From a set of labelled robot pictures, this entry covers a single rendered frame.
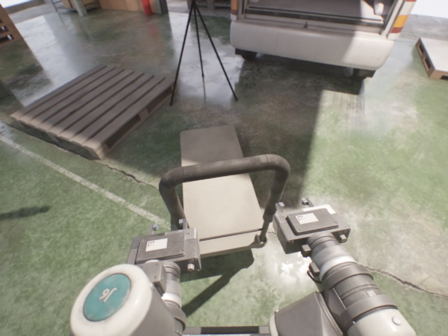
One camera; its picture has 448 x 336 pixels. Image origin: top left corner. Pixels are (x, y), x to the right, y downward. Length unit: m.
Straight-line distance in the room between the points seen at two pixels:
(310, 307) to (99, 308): 0.30
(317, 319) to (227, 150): 1.08
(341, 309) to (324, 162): 1.34
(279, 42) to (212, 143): 1.28
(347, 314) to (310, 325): 0.05
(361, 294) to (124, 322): 0.31
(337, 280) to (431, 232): 1.31
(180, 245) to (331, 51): 2.07
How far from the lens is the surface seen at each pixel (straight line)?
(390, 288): 1.39
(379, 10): 2.48
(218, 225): 1.03
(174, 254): 0.43
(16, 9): 8.43
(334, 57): 2.26
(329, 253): 0.43
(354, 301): 0.39
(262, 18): 2.45
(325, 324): 0.39
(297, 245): 0.47
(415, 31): 5.06
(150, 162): 1.63
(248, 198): 1.10
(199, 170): 0.49
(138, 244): 0.48
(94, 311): 0.27
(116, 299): 0.27
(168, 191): 0.53
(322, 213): 0.50
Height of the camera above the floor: 1.14
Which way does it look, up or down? 50 degrees down
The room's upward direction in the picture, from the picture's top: 2 degrees counter-clockwise
